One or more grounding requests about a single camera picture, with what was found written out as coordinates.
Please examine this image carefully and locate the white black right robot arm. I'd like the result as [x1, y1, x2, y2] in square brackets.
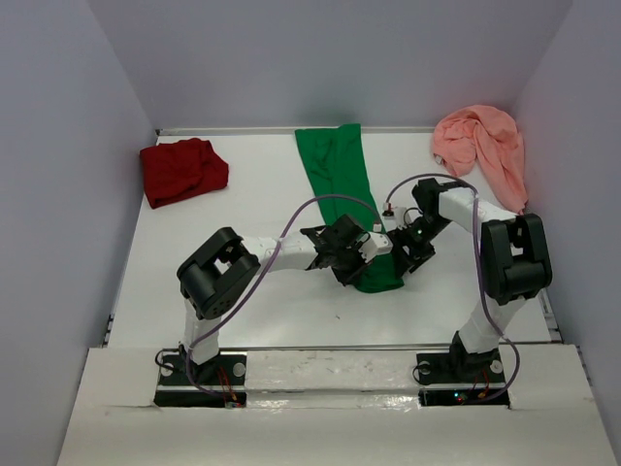
[383, 174, 553, 385]

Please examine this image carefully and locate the dark red t shirt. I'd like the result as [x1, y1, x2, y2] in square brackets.
[139, 138, 229, 210]

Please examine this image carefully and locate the green t shirt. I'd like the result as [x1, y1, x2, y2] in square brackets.
[295, 123, 404, 293]

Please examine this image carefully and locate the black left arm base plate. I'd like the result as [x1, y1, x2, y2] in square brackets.
[153, 350, 246, 409]

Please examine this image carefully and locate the salmon pink t shirt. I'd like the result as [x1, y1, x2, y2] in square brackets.
[432, 105, 528, 213]

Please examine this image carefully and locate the white front cover board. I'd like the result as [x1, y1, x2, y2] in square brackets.
[59, 345, 616, 465]

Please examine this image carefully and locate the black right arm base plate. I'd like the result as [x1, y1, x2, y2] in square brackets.
[412, 350, 510, 408]

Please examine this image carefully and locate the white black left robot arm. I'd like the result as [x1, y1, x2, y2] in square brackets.
[177, 215, 392, 386]

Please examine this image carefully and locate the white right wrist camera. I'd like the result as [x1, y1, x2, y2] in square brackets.
[382, 203, 420, 230]

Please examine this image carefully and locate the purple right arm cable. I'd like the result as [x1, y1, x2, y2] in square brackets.
[382, 173, 523, 402]

